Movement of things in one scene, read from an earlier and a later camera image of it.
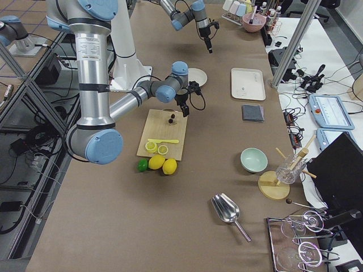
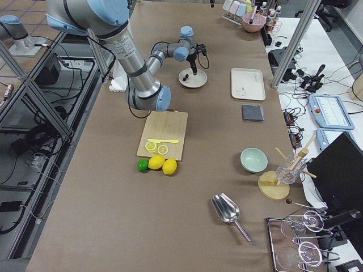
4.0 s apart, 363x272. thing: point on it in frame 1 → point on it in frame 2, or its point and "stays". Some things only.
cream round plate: (195, 74) stays
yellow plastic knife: (167, 141) stays
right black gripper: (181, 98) → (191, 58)
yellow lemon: (156, 162) stays
